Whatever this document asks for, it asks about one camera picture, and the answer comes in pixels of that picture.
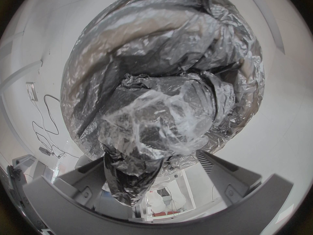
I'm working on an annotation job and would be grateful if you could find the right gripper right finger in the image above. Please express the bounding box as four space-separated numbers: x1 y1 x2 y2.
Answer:
198 150 262 206

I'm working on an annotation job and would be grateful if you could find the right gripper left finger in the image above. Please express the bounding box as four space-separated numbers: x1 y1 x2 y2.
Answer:
57 156 109 206

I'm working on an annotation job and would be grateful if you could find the black plastic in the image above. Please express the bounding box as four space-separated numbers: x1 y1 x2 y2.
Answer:
100 74 217 206

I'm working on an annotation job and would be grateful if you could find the clear plastic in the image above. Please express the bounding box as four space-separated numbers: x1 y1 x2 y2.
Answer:
101 82 214 161

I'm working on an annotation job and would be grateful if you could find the black plastic bag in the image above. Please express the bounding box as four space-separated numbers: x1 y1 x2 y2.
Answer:
60 0 266 173

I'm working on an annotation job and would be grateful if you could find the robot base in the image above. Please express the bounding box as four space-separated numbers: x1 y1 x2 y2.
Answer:
98 167 197 223

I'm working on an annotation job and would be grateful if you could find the white cable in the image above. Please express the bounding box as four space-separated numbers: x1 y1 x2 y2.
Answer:
30 98 53 144

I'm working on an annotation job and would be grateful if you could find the black cable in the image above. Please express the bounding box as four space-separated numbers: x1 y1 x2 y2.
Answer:
32 94 66 158

